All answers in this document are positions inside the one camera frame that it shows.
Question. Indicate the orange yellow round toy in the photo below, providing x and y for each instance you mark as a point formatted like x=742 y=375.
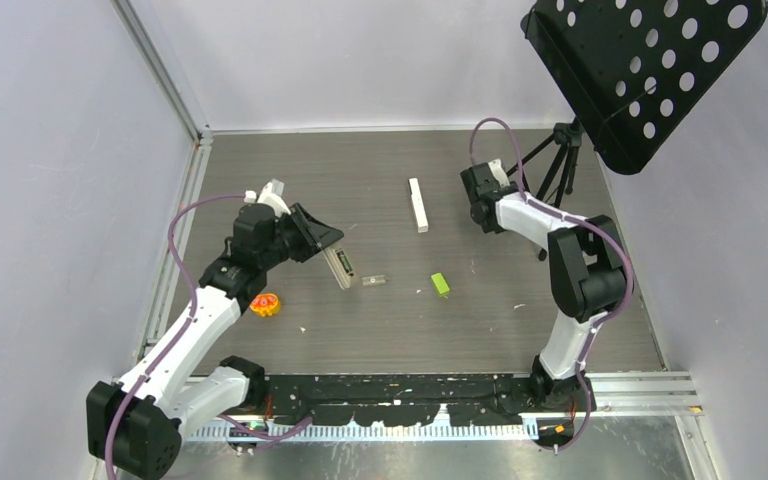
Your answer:
x=265 y=305

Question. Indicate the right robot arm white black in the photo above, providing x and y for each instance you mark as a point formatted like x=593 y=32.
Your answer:
x=587 y=267

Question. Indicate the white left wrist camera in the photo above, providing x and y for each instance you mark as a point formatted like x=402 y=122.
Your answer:
x=271 y=195

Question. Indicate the black tripod stand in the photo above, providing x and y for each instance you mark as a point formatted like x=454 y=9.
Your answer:
x=559 y=179

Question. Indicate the slim white remote control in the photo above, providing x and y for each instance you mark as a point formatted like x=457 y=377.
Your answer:
x=418 y=206

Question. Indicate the black perforated music stand tray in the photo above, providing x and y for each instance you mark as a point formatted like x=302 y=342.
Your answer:
x=631 y=71

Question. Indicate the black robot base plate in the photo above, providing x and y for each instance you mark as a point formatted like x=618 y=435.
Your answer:
x=402 y=400

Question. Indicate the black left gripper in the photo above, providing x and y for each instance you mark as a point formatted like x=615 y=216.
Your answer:
x=313 y=234

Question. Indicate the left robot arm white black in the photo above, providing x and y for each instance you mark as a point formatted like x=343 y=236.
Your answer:
x=137 y=424

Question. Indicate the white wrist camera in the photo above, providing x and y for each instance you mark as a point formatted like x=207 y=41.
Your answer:
x=271 y=195
x=499 y=173

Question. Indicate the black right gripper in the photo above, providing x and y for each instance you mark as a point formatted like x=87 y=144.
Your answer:
x=509 y=184

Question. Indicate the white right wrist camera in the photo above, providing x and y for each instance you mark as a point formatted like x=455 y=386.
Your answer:
x=499 y=173

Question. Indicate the green rectangular block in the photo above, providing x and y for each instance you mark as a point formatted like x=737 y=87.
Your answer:
x=440 y=284

